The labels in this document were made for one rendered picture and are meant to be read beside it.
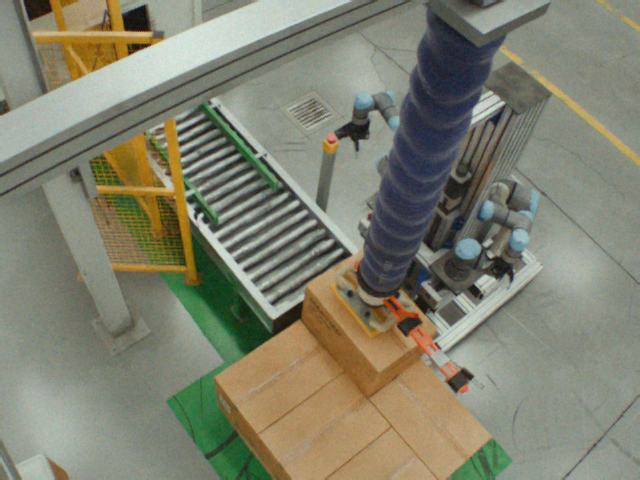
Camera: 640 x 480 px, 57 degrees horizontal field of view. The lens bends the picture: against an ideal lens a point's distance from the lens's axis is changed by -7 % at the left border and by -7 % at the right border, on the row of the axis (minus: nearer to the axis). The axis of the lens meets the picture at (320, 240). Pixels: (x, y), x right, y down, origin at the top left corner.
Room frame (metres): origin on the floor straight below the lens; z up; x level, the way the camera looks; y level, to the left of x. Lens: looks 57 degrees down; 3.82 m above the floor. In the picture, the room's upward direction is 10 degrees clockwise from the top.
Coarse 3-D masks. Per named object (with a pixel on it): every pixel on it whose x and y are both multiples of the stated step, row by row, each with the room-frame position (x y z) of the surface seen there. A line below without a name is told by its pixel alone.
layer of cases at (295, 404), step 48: (288, 336) 1.45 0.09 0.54; (240, 384) 1.13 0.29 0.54; (288, 384) 1.17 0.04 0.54; (336, 384) 1.22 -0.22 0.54; (432, 384) 1.30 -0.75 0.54; (288, 432) 0.91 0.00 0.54; (336, 432) 0.95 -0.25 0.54; (384, 432) 0.99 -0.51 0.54; (432, 432) 1.03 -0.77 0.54; (480, 432) 1.06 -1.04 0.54
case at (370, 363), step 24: (312, 288) 1.57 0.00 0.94; (312, 312) 1.52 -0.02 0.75; (336, 312) 1.45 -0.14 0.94; (384, 312) 1.50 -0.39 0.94; (336, 336) 1.38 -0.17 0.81; (360, 336) 1.34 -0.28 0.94; (384, 336) 1.36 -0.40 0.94; (432, 336) 1.43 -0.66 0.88; (336, 360) 1.35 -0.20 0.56; (360, 360) 1.25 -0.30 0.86; (384, 360) 1.23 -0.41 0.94; (408, 360) 1.34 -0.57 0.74; (360, 384) 1.21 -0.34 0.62; (384, 384) 1.25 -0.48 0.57
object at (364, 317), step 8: (344, 280) 1.57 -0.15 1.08; (336, 288) 1.52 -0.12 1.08; (352, 288) 1.53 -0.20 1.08; (344, 296) 1.48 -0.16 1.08; (352, 296) 1.49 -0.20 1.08; (344, 304) 1.44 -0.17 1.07; (352, 312) 1.40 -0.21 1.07; (360, 312) 1.41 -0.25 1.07; (368, 312) 1.40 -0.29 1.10; (360, 320) 1.37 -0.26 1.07; (368, 320) 1.37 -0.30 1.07; (368, 328) 1.33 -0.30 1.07
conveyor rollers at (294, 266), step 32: (160, 128) 2.83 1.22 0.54; (160, 160) 2.54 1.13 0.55; (224, 160) 2.62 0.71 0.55; (224, 192) 2.37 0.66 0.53; (288, 192) 2.44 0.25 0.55; (256, 224) 2.16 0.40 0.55; (288, 224) 2.20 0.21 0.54; (256, 256) 1.93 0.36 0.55; (288, 256) 1.97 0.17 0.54; (256, 288) 1.72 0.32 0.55; (288, 288) 1.76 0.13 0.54
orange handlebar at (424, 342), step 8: (392, 296) 1.46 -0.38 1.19; (400, 304) 1.42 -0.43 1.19; (392, 312) 1.38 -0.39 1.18; (416, 336) 1.27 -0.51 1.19; (424, 336) 1.28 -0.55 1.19; (424, 344) 1.23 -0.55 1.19; (432, 344) 1.24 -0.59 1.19; (440, 368) 1.13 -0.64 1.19; (448, 376) 1.10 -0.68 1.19; (464, 392) 1.03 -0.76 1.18
